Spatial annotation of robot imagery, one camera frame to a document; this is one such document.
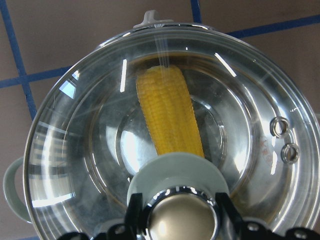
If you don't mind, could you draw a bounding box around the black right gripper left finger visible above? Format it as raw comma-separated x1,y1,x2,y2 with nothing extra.
58,193,143,240

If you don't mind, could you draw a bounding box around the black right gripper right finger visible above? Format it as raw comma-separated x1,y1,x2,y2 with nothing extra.
215,192,320,240

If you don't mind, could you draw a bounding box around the glass pot lid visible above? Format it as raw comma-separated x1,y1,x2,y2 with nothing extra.
24,23,320,240

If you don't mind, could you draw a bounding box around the yellow corn cob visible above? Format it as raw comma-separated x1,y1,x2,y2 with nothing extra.
136,65,205,157

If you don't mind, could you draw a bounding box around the white cooking pot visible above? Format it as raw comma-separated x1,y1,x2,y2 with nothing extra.
2,9,320,240

